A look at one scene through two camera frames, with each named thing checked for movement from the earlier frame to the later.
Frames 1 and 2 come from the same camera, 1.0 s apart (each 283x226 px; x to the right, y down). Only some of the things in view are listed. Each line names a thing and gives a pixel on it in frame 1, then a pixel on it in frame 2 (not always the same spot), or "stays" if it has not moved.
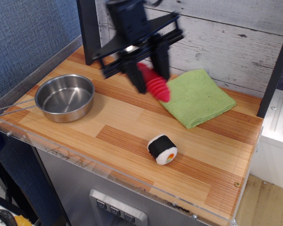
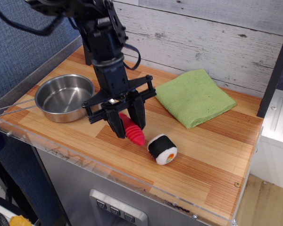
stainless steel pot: [65, 98] stays
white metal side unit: [273, 162] stays
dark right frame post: [272, 85] stays
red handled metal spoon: [155, 85] -> [132, 131]
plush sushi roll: [162, 149] stays
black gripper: [135, 34] -> [116, 88]
